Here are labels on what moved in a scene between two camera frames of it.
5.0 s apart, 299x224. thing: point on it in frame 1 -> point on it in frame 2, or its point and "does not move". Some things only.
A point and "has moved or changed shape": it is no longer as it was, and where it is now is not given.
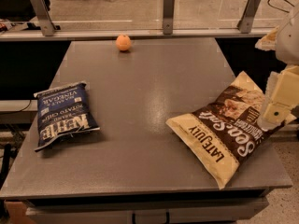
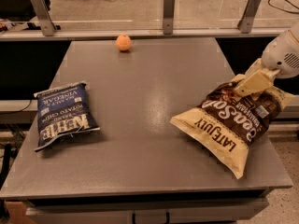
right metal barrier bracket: x=247 y=19 does not move
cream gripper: x=289 y=44 -> x=279 y=57
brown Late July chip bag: x=225 y=132 has moved or changed shape
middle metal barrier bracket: x=168 y=8 does not move
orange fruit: x=123 y=42 does not move
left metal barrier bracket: x=43 y=14 does not move
